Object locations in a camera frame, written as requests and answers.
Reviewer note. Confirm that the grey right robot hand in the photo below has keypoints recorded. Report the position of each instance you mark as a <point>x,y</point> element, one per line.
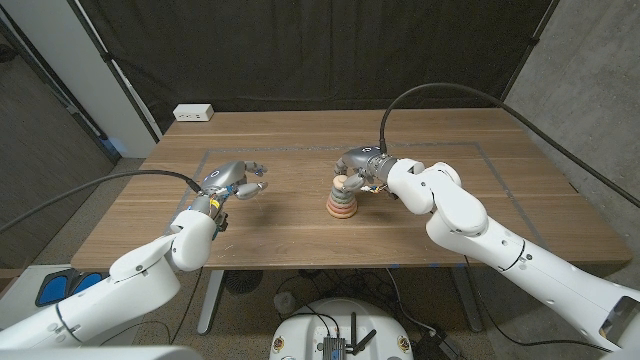
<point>370,160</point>

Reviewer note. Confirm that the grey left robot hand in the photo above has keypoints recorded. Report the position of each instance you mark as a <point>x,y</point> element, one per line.
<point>222,175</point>

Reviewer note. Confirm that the small beige hanoi disc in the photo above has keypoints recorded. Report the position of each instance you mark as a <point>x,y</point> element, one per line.
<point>340,181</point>

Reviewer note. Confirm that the grey hanoi disc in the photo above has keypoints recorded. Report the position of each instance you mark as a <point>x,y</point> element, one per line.
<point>341,193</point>

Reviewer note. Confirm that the green hanoi disc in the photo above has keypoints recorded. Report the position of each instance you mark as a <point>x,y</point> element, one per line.
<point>342,199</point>

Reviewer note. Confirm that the dusty pink hanoi disc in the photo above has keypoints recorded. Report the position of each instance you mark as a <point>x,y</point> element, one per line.
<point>342,205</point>

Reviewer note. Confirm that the coral red hanoi disc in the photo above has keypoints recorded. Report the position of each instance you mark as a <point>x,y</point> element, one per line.
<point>342,210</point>

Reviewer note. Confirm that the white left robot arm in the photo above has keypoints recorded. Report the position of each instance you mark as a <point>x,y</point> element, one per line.
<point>125,290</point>

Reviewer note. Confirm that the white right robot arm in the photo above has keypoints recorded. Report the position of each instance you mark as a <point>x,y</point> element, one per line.
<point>450,205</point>

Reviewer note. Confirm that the large orange hanoi disc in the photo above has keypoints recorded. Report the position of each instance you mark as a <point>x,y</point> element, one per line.
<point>342,216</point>

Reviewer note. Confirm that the white power outlet box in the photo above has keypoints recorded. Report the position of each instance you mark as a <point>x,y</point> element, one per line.
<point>193,112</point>

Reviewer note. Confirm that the black floor fan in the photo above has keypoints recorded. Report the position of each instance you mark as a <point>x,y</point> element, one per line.
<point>242,281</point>

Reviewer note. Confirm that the black backdrop curtain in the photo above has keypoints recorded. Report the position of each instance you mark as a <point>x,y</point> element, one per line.
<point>320,50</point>

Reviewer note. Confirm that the light grey table leg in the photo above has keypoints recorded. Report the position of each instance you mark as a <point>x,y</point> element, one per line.
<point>210,300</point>

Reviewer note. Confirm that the grey floor cylinder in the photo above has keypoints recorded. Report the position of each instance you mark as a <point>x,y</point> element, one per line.
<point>285,302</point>

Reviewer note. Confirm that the black backdrop stand pole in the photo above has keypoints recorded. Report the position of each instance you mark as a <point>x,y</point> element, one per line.
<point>108,57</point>
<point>535,40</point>

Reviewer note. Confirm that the white robot torso base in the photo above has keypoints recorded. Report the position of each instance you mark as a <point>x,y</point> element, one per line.
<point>305,325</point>

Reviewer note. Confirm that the blue foot pad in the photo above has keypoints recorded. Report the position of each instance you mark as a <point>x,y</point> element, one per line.
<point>87,281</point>
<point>52,290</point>

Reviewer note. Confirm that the dark table leg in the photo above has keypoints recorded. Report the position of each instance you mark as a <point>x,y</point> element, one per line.
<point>470,305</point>

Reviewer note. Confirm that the black antenna radio module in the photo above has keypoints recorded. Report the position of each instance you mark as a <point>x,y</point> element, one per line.
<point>334,347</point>

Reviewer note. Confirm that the black floor power strip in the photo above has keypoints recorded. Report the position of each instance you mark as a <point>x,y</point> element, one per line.
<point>435,347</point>

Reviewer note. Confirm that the white pedal board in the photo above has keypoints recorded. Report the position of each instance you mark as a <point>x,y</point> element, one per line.
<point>20,285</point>

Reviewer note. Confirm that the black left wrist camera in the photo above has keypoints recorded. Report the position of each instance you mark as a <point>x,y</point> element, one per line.
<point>221,220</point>

